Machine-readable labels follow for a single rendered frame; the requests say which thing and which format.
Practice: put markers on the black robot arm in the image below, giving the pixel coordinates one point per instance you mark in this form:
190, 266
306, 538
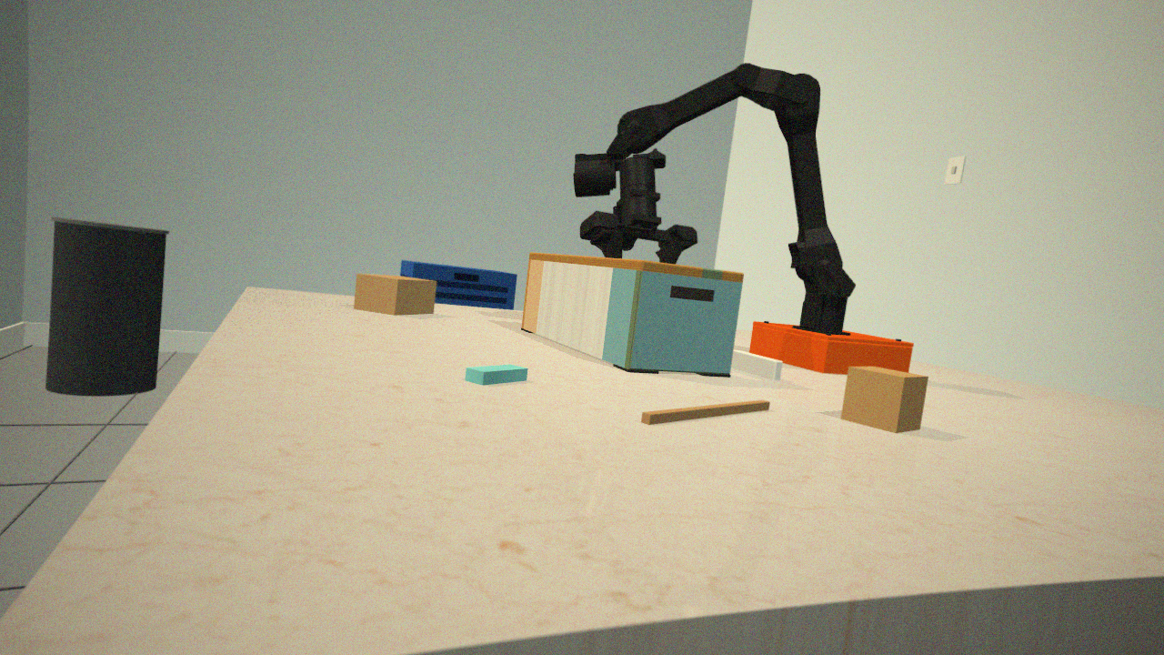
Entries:
795, 99

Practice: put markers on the brown wooden stick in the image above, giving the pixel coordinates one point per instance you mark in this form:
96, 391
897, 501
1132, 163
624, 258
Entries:
678, 414

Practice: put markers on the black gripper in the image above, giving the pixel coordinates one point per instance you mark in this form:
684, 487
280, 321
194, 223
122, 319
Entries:
638, 220

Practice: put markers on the small teal block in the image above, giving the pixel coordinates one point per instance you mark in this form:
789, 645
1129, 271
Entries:
489, 375

